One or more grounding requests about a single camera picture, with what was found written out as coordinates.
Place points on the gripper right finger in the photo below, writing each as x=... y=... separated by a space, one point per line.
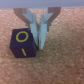
x=46 y=22

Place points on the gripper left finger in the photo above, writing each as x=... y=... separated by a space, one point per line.
x=32 y=22

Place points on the purple block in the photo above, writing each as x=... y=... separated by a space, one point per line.
x=22 y=44

